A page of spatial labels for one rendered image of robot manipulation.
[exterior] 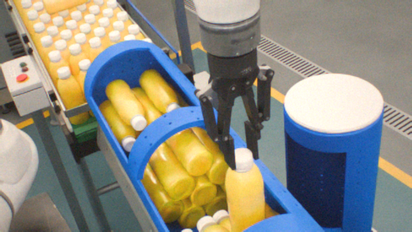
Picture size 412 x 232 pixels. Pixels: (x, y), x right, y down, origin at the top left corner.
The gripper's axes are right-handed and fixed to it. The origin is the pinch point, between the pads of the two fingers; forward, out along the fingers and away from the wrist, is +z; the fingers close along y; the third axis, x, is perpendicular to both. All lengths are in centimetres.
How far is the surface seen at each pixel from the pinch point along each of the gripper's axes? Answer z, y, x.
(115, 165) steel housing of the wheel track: 52, -13, 66
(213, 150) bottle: 24.3, 5.5, 26.8
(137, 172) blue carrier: 23.8, -13.2, 29.3
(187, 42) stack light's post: 50, 37, 117
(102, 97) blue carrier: 32, -9, 74
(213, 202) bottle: 36.0, 1.7, 21.6
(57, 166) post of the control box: 71, -29, 99
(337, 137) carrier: 37, 42, 25
